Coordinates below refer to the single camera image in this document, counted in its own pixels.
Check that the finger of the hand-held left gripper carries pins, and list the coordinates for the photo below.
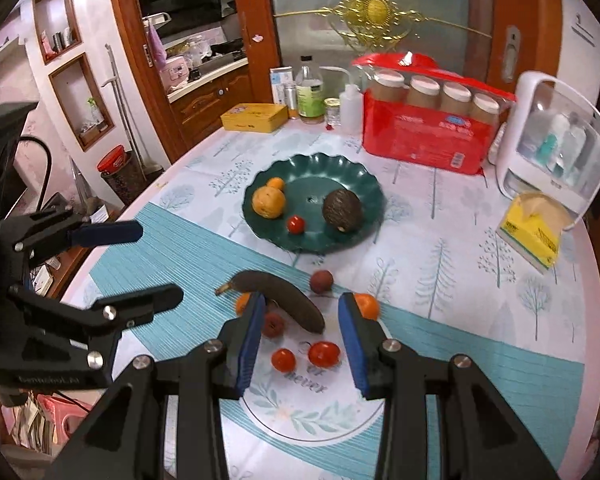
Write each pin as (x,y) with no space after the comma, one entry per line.
(105,234)
(145,300)

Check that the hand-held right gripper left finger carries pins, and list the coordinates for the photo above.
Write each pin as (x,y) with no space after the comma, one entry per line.
(250,340)

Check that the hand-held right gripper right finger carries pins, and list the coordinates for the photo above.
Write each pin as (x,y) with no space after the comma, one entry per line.
(352,345)

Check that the red lychee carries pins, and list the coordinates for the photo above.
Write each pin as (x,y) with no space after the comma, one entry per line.
(273,324)
(321,280)

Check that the large red tomato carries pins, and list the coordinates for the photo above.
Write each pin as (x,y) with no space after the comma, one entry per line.
(324,353)

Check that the small orange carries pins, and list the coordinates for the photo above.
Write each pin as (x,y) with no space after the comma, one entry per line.
(276,183)
(241,305)

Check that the small red tomato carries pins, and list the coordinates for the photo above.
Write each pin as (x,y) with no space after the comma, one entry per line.
(295,224)
(283,360)

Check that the medium orange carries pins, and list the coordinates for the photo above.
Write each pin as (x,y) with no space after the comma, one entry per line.
(370,306)

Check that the overripe dark banana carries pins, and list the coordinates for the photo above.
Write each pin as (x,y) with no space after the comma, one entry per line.
(285,296)

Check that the dark green scalloped plate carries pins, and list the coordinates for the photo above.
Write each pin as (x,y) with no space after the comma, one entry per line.
(305,180)

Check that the wicker basket red lid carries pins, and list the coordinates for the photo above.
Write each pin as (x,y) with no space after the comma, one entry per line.
(117,170)

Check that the tree print tablecloth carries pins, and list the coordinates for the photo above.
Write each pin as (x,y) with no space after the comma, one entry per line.
(430,270)

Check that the mop pole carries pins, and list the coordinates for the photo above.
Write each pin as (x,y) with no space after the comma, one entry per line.
(122,110)

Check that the dark brown avocado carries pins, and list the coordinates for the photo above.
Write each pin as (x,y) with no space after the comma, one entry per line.
(342,211)

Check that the large yellow-orange fruit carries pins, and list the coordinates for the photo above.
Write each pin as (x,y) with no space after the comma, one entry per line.
(268,202)

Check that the pink plastic stool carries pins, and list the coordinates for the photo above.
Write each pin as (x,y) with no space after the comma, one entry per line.
(55,410)

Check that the wooden kitchen counter cabinet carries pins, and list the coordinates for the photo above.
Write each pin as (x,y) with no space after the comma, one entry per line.
(205,100)

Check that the pink rice cooker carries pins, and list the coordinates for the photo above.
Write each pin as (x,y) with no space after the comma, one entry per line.
(172,71)

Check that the yellow tin box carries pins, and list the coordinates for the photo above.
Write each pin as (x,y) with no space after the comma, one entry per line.
(254,117)

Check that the purple cloth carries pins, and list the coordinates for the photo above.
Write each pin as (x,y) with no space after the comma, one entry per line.
(155,45)

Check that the yellow tissue pack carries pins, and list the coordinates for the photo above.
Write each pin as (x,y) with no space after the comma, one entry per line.
(527,232)

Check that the red gift package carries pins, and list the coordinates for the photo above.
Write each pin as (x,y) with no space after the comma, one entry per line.
(420,132)

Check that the silver metal can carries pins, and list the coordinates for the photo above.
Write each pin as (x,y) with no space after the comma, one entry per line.
(291,100)

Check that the white and blue carton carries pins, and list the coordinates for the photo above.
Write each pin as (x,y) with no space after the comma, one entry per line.
(280,82)

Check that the small jar yellow lid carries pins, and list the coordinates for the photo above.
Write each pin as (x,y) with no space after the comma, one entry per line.
(332,110)

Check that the white squeeze bottle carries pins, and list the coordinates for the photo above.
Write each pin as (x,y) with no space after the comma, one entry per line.
(351,107)

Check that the glass bottle green label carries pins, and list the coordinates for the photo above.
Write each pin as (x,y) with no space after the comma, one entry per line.
(310,95)

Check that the brown jar white lid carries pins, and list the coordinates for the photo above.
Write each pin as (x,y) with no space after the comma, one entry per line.
(390,87)
(485,107)
(455,97)
(424,92)

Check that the white storage cabinet box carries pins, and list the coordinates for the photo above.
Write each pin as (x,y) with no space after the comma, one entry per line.
(525,125)

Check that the frosted glass door gold ornament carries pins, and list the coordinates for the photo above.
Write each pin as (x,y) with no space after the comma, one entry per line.
(310,10)

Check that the wooden wall niche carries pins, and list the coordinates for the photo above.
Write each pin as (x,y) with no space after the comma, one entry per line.
(80,102)
(55,20)

